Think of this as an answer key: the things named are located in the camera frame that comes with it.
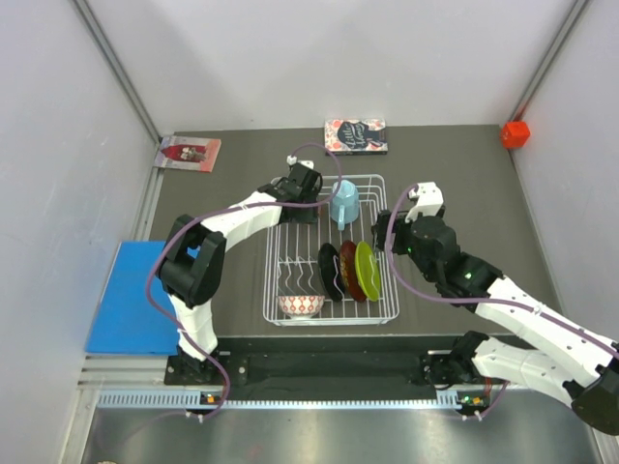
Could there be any light blue mug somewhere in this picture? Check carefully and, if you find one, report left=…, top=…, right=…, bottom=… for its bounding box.
left=329, top=180, right=360, bottom=231

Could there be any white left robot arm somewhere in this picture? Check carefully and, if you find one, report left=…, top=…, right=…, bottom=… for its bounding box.
left=156, top=159, right=322, bottom=384

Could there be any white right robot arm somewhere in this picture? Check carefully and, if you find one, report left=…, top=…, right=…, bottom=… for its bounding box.
left=371, top=210, right=618, bottom=436

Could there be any lime green plate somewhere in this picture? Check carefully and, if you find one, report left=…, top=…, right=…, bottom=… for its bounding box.
left=355, top=241, right=381, bottom=302

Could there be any dark red plate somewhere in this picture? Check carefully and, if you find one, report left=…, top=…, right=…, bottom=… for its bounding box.
left=339, top=240, right=367, bottom=303

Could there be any floral Little Women book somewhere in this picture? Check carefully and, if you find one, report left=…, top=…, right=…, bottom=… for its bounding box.
left=324, top=118, right=388, bottom=156

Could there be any red patterned white bowl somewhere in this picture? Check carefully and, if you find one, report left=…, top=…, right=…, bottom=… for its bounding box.
left=278, top=295, right=325, bottom=319

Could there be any pink cover book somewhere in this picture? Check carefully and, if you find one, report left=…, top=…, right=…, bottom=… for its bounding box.
left=154, top=135, right=221, bottom=173

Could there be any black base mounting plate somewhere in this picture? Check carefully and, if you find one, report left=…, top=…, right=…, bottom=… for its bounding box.
left=164, top=335, right=482, bottom=389

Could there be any red cube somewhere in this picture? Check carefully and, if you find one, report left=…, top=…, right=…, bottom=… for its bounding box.
left=500, top=121, right=531, bottom=150

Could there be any blue foam pad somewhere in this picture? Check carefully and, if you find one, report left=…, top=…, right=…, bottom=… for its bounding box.
left=85, top=241, right=179, bottom=356

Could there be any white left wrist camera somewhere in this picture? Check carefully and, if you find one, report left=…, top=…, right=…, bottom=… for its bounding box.
left=286, top=155, right=314, bottom=169

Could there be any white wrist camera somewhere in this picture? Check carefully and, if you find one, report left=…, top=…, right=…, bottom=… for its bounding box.
left=405, top=182, right=444, bottom=223
left=286, top=155, right=314, bottom=169

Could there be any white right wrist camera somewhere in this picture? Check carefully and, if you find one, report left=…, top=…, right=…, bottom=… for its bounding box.
left=405, top=182, right=444, bottom=223

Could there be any white wire dish rack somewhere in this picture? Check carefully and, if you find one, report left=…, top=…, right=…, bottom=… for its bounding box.
left=262, top=174, right=399, bottom=327

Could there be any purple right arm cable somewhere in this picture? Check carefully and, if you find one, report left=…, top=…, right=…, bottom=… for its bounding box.
left=385, top=182, right=619, bottom=421

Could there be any grey slotted cable duct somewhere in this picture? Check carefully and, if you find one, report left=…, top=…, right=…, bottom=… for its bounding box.
left=97, top=390, right=487, bottom=410

